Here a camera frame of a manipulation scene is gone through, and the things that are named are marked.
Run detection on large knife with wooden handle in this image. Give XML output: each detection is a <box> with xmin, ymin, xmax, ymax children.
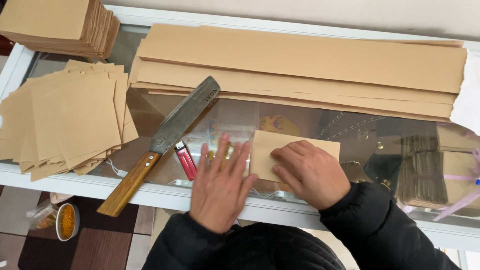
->
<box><xmin>97</xmin><ymin>76</ymin><xmax>221</xmax><ymax>218</ymax></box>

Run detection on white paper sheet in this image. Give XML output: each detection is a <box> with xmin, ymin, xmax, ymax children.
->
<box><xmin>449</xmin><ymin>48</ymin><xmax>480</xmax><ymax>136</ymax></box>

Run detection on stack of brown paper bags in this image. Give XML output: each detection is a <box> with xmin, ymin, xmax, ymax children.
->
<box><xmin>0</xmin><ymin>0</ymin><xmax>121</xmax><ymax>60</ymax></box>

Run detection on stack of long brown strips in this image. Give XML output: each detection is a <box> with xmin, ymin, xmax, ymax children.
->
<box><xmin>127</xmin><ymin>23</ymin><xmax>468</xmax><ymax>123</ymax></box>

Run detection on person's right hand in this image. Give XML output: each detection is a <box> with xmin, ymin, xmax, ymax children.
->
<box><xmin>270</xmin><ymin>140</ymin><xmax>352</xmax><ymax>211</ymax></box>

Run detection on white cup with orange contents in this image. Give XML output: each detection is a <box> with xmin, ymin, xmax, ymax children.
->
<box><xmin>55</xmin><ymin>203</ymin><xmax>80</xmax><ymax>242</ymax></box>

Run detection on pile of square brown sheets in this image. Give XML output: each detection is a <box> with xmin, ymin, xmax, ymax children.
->
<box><xmin>0</xmin><ymin>59</ymin><xmax>139</xmax><ymax>182</ymax></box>

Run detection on clear plastic bag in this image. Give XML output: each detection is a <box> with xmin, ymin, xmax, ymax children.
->
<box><xmin>26</xmin><ymin>199</ymin><xmax>61</xmax><ymax>230</ymax></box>

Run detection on person's left hand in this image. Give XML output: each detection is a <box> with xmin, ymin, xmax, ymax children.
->
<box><xmin>188</xmin><ymin>133</ymin><xmax>259</xmax><ymax>235</ymax></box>

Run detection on glass display counter with goods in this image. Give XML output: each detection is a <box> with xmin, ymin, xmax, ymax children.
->
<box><xmin>0</xmin><ymin>4</ymin><xmax>480</xmax><ymax>253</ymax></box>

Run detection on brown paper sheet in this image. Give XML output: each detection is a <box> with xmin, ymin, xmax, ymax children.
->
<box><xmin>249</xmin><ymin>130</ymin><xmax>341</xmax><ymax>184</ymax></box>

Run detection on red lighter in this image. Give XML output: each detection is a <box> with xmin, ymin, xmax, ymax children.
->
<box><xmin>174</xmin><ymin>141</ymin><xmax>198</xmax><ymax>182</ymax></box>

